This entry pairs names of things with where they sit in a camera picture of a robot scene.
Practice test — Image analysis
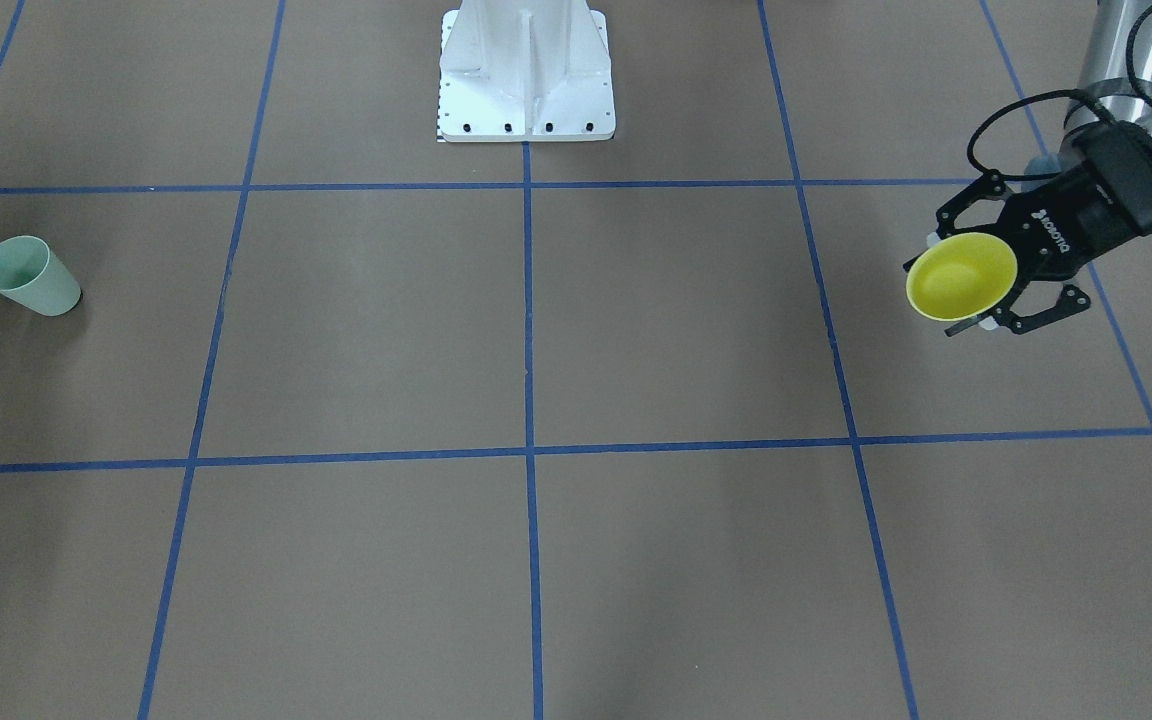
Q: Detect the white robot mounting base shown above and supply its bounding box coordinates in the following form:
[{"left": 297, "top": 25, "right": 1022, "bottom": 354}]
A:
[{"left": 435, "top": 1, "right": 617, "bottom": 143}]

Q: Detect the yellow plastic cup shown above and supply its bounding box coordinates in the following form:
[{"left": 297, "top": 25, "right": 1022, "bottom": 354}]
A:
[{"left": 905, "top": 232, "right": 1020, "bottom": 323}]

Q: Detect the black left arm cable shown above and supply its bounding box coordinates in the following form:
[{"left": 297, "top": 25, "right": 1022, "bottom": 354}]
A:
[{"left": 967, "top": 0, "right": 1152, "bottom": 183}]

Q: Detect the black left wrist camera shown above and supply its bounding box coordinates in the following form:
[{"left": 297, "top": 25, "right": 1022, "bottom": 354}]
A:
[{"left": 1071, "top": 122, "right": 1152, "bottom": 247}]

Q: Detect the green plastic cup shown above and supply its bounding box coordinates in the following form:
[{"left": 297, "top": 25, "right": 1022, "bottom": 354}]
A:
[{"left": 0, "top": 234, "right": 82, "bottom": 316}]

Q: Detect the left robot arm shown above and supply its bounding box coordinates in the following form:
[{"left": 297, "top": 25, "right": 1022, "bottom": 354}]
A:
[{"left": 904, "top": 1, "right": 1152, "bottom": 336}]

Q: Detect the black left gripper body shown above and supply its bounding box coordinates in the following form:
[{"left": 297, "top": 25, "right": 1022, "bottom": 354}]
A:
[{"left": 998, "top": 172, "right": 1137, "bottom": 281}]

